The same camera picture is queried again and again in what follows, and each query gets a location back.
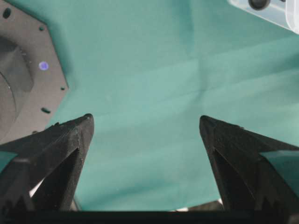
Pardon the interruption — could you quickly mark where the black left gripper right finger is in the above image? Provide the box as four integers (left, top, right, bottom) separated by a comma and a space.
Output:
199, 115, 299, 224

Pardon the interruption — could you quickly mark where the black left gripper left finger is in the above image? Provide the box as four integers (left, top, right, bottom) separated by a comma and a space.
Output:
0, 114, 94, 224

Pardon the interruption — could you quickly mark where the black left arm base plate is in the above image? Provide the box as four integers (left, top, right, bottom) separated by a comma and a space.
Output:
0, 0, 68, 143

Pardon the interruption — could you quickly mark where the clear plastic storage case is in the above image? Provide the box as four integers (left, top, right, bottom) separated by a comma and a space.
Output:
228, 0, 299, 34

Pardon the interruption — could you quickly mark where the green table cloth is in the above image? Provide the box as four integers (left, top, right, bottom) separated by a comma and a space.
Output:
12, 0, 299, 210

